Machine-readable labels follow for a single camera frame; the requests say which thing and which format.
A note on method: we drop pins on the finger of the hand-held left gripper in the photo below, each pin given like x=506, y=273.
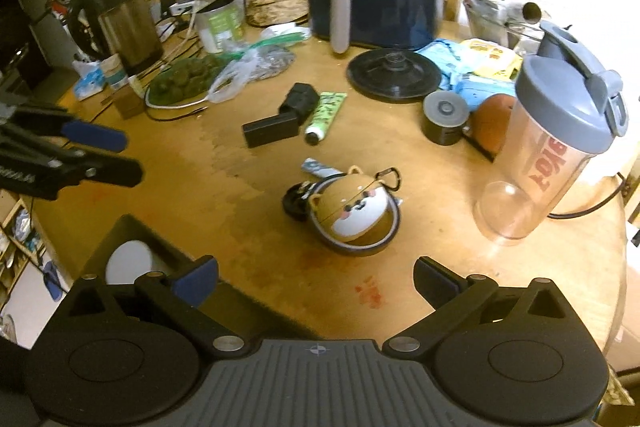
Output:
x=112, y=171
x=95, y=136

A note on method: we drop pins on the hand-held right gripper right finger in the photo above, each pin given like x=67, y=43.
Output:
x=434, y=279

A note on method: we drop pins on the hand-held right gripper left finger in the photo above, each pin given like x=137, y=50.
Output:
x=196, y=283

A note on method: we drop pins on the marbled grey bar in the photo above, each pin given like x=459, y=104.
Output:
x=317, y=167

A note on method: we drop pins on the small brown box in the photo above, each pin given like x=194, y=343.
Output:
x=127, y=99

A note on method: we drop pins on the blue and white tissue pack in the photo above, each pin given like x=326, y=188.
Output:
x=90, y=79

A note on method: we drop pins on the black storage bin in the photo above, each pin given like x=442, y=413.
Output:
x=250, y=307

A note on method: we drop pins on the wooden shelf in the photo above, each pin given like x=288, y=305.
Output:
x=17, y=247

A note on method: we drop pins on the white round lid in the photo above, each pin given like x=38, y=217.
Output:
x=130, y=262

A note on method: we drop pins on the brown dog face pouch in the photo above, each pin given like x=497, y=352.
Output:
x=352, y=207

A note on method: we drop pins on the steel electric kettle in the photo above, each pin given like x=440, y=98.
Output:
x=125, y=22

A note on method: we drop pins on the black canister with grey lid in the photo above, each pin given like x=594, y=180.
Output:
x=442, y=119

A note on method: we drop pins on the orange fruit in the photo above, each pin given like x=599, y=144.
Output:
x=492, y=124

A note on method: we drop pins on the black power adapter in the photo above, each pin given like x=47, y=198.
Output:
x=272, y=127

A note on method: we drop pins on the green and white tin can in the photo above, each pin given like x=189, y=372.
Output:
x=220, y=24

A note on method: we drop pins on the clear shaker bottle grey lid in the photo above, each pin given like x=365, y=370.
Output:
x=545, y=147

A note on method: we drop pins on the clear bag of seeds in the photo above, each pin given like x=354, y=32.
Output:
x=265, y=62

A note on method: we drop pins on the green tube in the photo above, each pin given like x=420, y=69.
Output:
x=325, y=114

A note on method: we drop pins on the black round disc lid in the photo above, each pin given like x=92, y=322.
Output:
x=395, y=77

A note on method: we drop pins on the green and white packet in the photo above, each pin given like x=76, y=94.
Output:
x=285, y=34

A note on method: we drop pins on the light blue packet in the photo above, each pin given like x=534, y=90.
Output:
x=450, y=62

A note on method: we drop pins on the round woven straw mat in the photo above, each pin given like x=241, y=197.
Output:
x=277, y=7

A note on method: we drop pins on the yellow packet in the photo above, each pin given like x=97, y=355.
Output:
x=492, y=57

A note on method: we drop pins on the silver foil roll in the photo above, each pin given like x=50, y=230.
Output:
x=530, y=11

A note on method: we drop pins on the black round switch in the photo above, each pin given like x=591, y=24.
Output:
x=295, y=202

